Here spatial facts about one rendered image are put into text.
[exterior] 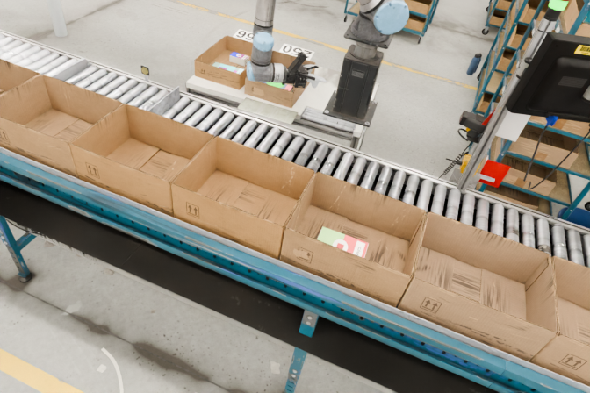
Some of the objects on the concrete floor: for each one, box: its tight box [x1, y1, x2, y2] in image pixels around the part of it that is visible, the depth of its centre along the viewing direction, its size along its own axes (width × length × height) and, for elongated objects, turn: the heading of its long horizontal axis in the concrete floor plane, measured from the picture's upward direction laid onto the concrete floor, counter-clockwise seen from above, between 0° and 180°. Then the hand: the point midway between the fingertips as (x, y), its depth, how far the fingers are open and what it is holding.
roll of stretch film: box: [43, 0, 68, 37], centre depth 397 cm, size 11×11×50 cm
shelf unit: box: [464, 0, 590, 220], centre depth 242 cm, size 98×49×196 cm, turn 150°
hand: (323, 72), depth 209 cm, fingers open, 14 cm apart
